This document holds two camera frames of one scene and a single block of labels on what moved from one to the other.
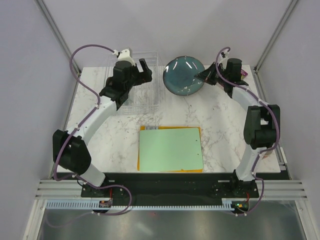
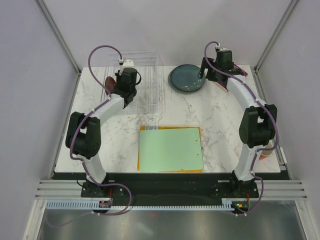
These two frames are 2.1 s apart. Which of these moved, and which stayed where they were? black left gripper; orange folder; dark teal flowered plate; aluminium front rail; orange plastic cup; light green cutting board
Moved: dark teal flowered plate; black left gripper
Stayed: aluminium front rail; orange plastic cup; light green cutting board; orange folder
